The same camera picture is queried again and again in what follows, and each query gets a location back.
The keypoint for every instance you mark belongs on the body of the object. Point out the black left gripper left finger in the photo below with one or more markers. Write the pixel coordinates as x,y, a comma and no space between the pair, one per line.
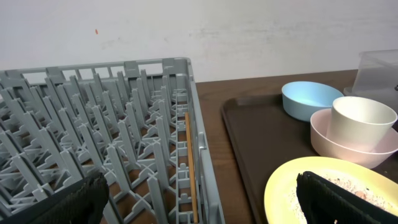
80,203

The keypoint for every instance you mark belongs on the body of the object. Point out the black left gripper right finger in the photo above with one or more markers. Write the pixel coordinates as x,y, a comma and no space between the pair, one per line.
324,202

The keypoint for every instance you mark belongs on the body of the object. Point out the cream white cup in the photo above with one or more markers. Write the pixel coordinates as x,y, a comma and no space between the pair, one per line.
359,123

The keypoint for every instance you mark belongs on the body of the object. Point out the wooden chopstick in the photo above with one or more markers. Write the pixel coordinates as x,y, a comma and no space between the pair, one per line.
191,169

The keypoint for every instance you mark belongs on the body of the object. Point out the grey dishwasher rack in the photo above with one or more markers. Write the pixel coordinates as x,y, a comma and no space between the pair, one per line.
123,119

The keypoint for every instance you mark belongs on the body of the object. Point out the yellow plate with crumbs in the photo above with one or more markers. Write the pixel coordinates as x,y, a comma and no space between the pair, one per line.
280,200

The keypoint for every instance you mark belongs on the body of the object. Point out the dark brown serving tray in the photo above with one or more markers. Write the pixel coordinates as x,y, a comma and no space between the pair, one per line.
263,137

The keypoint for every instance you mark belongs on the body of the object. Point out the light blue bowl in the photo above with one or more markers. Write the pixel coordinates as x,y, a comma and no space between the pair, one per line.
301,99

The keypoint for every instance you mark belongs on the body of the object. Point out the clear plastic bin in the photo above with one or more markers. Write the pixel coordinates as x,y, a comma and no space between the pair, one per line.
376,78

